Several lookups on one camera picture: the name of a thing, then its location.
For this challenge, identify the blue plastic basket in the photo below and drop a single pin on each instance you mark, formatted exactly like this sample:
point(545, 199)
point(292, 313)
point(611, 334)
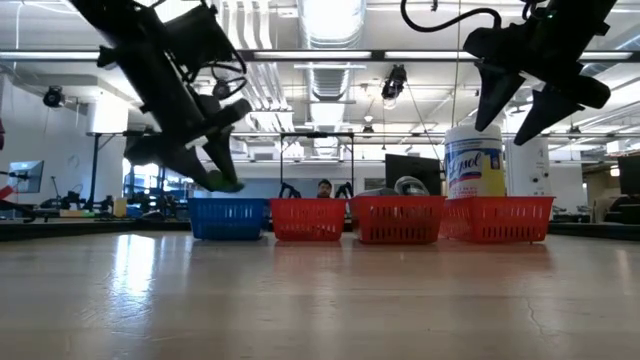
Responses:
point(227, 220)

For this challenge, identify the grey wall monitor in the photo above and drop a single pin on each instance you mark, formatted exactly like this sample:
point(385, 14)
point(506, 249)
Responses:
point(27, 176)

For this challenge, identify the white cylindrical tank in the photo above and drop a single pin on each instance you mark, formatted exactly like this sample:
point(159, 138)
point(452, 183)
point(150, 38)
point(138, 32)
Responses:
point(530, 167)

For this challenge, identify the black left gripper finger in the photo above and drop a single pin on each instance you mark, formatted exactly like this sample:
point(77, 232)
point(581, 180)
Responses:
point(225, 140)
point(175, 157)

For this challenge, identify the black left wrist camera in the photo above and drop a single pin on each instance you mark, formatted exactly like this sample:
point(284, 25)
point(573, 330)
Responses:
point(200, 37)

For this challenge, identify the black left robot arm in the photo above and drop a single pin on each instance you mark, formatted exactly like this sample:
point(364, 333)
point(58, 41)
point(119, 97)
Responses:
point(107, 22)

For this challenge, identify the black overhead rig bar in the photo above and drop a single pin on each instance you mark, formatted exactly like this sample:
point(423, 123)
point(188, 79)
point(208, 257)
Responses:
point(320, 55)

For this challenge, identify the black hanging camera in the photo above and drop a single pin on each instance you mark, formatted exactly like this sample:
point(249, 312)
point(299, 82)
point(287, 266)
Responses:
point(221, 90)
point(394, 82)

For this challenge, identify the person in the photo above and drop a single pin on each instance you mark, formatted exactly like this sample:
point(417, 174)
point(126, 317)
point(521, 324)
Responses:
point(324, 189)

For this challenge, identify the white yellow Lysol wipes canister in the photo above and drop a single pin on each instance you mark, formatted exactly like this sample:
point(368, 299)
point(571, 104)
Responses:
point(472, 160)

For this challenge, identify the black computer monitor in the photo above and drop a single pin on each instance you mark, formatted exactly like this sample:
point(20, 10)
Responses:
point(412, 167)

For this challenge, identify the red plastic basket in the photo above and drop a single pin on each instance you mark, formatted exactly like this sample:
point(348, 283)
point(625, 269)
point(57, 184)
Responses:
point(397, 220)
point(500, 220)
point(309, 220)

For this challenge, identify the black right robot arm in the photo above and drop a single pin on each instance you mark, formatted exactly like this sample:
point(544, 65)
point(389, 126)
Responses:
point(582, 15)

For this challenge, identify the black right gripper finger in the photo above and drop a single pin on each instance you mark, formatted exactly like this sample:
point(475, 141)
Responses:
point(547, 112)
point(492, 95)

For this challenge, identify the black background rig frame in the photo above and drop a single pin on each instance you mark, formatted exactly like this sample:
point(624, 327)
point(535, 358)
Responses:
point(316, 135)

